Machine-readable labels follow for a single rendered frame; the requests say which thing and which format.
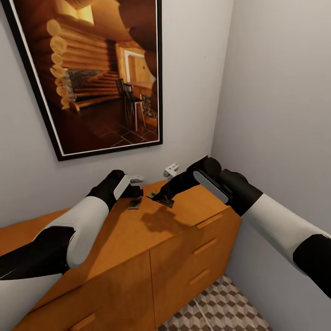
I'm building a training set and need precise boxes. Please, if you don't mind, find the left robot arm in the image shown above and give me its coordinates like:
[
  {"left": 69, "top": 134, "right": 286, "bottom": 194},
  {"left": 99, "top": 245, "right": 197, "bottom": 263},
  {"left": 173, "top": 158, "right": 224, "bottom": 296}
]
[{"left": 0, "top": 171, "right": 144, "bottom": 331}]

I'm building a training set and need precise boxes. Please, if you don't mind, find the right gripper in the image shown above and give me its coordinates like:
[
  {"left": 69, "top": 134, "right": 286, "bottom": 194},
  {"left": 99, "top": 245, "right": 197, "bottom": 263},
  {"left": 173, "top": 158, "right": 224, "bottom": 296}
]
[{"left": 151, "top": 174, "right": 190, "bottom": 201}]

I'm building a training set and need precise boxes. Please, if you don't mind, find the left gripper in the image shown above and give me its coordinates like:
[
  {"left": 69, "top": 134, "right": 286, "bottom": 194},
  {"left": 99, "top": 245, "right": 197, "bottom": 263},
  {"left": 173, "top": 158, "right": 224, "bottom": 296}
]
[{"left": 119, "top": 186, "right": 143, "bottom": 199}]

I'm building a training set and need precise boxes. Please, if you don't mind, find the mousetrap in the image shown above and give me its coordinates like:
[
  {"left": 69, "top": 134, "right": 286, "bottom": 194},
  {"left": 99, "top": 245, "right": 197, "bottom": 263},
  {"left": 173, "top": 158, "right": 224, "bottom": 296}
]
[
  {"left": 147, "top": 191, "right": 174, "bottom": 208},
  {"left": 128, "top": 196, "right": 141, "bottom": 209}
]

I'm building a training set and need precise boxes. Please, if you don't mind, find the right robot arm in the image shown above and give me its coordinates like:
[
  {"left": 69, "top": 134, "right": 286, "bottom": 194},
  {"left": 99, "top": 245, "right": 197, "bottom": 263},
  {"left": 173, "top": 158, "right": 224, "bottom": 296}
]
[{"left": 151, "top": 156, "right": 331, "bottom": 300}]

